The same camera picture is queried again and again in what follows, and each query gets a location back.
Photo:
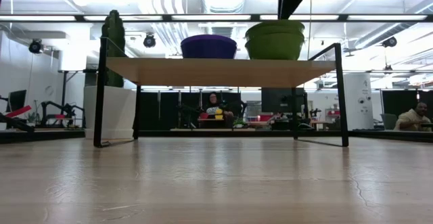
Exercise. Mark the green bowl floral interior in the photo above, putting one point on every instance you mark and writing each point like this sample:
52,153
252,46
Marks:
274,49
274,27

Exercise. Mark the black background robot arm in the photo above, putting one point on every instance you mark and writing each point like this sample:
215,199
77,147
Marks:
62,112

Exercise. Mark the purple bowl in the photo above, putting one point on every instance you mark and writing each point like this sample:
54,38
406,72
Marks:
208,47

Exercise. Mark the wooden shelf black metal legs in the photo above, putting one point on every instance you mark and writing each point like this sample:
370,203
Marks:
220,71

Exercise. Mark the black ceiling spotlight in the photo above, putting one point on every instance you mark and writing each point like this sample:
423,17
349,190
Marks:
35,46
389,42
149,40

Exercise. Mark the white round column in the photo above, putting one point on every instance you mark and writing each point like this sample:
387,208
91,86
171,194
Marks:
358,102

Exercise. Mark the person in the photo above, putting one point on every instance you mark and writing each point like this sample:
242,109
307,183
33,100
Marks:
412,117
213,107

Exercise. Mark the small potted plant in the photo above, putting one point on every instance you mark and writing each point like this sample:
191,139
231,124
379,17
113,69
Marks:
239,122

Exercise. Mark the tall green cactus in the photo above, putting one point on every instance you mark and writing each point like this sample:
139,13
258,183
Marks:
114,48

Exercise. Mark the white square planter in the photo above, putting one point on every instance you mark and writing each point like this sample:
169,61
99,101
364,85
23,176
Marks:
110,112

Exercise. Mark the black computer monitor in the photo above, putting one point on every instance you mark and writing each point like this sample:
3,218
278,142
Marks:
17,100

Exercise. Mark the large black wall screen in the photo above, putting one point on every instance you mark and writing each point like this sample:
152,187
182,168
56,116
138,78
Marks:
277,100

